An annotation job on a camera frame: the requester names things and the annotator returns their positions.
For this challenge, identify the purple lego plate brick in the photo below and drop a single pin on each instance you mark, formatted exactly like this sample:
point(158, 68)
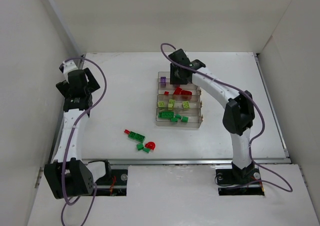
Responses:
point(163, 81)

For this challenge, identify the red lego block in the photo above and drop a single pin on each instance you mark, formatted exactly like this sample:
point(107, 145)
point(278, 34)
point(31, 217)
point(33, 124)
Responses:
point(180, 91)

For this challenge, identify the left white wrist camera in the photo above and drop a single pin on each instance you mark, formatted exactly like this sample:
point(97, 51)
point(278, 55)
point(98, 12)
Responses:
point(67, 67)

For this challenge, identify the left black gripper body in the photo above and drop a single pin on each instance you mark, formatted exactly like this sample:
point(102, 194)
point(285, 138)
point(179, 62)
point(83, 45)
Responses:
point(63, 87)

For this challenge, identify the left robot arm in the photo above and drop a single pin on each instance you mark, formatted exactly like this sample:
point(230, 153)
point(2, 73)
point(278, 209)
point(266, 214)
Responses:
point(67, 175)

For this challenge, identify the clear compartment organizer tray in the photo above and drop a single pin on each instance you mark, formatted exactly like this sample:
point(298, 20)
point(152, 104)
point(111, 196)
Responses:
point(194, 113)

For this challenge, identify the green lego square brick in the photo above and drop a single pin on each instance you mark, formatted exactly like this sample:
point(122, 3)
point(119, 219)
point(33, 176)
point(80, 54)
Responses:
point(184, 119)

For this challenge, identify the green lego long brick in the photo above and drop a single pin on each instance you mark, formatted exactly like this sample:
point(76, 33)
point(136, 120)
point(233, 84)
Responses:
point(166, 115)

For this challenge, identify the red lego arch piece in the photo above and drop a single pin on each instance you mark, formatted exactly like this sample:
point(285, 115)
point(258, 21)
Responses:
point(150, 145)

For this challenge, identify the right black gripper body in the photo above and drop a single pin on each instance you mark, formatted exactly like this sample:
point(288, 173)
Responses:
point(176, 74)

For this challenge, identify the green lego small left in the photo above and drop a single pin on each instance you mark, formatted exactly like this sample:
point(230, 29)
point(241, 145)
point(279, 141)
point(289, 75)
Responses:
point(140, 146)

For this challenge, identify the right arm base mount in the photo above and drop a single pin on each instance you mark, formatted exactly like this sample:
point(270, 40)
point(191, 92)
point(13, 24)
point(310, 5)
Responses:
point(229, 185)

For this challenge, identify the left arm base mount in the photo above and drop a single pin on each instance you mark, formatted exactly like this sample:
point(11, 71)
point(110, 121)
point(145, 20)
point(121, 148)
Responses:
point(105, 181)

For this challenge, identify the lime lego square brick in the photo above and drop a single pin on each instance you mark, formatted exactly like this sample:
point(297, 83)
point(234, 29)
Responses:
point(161, 104)

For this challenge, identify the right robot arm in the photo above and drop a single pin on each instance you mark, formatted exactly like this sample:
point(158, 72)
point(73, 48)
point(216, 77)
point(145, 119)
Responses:
point(238, 110)

